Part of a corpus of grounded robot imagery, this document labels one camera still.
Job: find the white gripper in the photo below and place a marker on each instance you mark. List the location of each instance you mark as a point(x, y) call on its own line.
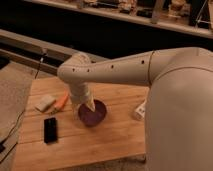
point(80, 94)

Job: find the orange pepper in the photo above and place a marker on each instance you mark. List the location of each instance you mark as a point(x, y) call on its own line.
point(60, 103)

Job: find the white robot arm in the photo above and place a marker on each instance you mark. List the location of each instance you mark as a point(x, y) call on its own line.
point(179, 106)

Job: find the purple ceramic bowl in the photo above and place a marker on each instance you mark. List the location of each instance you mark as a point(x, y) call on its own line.
point(92, 118)

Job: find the white rectangular sponge block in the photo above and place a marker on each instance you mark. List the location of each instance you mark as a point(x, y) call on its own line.
point(44, 103)

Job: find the black rectangular device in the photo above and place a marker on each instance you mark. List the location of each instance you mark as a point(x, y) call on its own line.
point(50, 130)

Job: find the white tube bottle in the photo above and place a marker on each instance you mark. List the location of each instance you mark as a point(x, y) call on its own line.
point(139, 113)

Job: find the wooden cutting board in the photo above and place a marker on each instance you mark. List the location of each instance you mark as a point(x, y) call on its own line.
point(119, 135)

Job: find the wooden shelf with clutter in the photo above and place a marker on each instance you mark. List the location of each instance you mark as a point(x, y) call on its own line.
point(131, 11)

